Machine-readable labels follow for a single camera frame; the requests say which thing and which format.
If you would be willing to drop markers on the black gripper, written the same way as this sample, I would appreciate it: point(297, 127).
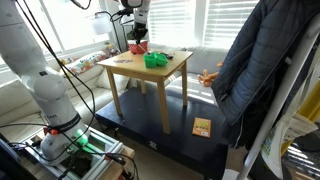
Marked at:
point(139, 31)

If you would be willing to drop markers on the silver spoon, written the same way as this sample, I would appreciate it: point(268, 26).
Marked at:
point(145, 51)

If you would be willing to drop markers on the green lunch box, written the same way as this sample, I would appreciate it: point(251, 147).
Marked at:
point(154, 59)

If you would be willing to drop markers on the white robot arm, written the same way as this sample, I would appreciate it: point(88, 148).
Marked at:
point(41, 96)

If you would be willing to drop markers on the red white box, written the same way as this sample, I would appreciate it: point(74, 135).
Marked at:
point(135, 49)

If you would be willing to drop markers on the white floor lamp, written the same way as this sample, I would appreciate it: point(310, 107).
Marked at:
point(127, 24)

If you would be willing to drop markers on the wooden side table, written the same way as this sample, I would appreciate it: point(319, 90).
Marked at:
point(133, 66)

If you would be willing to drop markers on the black remote control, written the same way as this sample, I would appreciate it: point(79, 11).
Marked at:
point(168, 56)

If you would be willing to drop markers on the floral cushion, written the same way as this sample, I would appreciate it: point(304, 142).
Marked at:
point(77, 66)

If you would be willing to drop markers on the orange plush toy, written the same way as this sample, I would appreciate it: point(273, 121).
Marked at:
point(207, 79)

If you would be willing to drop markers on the orange booklet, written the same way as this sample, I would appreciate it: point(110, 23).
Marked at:
point(201, 127)

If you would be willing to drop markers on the dark blue puffer jacket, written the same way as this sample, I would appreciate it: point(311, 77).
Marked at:
point(255, 64)

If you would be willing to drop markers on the white coat rack pole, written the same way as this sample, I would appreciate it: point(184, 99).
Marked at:
point(273, 148)

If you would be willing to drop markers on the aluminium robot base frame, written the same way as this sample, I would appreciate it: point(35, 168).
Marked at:
point(87, 159)

